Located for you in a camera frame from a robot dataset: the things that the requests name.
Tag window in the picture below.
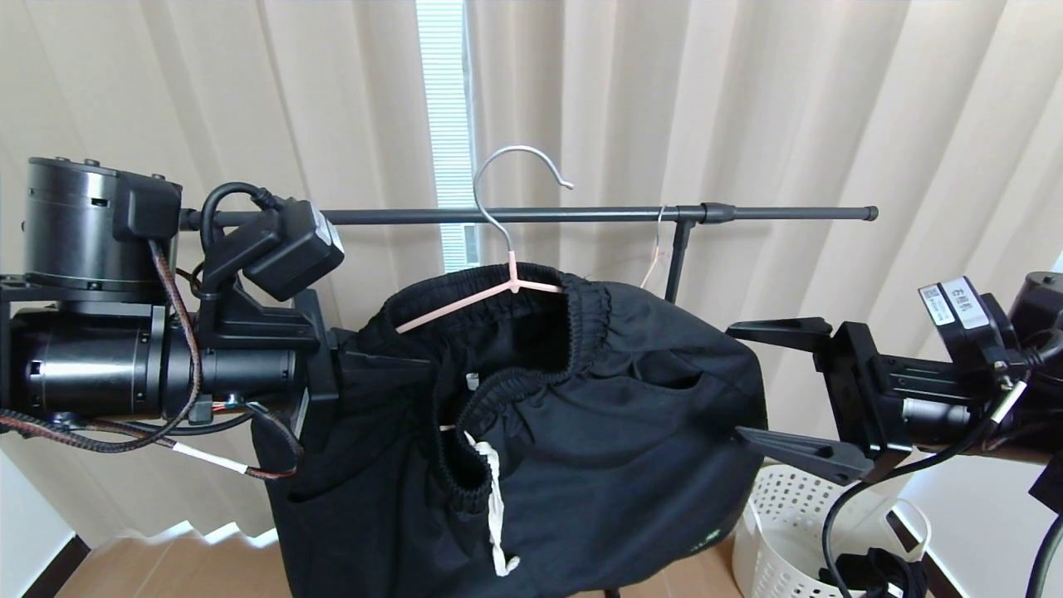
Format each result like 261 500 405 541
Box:
415 0 484 275

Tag black cable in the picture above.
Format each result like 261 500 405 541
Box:
198 181 283 250
1026 511 1063 598
821 357 1035 598

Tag black garment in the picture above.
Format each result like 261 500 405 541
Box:
818 547 929 598

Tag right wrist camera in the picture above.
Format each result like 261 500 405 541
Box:
916 276 1035 391

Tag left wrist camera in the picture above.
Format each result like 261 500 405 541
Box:
198 198 346 350

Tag pink clothes hanger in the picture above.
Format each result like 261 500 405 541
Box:
639 208 668 290
394 145 576 335

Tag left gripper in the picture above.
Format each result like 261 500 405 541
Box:
8 289 343 454

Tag white laundry basket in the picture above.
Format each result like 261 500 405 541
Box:
732 463 933 598

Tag black clothes rack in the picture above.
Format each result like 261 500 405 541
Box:
179 203 879 598

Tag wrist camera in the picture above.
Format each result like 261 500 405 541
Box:
916 276 1035 391
198 198 346 350

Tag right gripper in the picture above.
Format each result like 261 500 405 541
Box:
725 316 1024 488

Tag beige curtain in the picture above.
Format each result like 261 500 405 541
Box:
0 0 478 549
463 0 1063 532

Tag black shorts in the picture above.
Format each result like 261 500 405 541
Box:
252 262 769 598

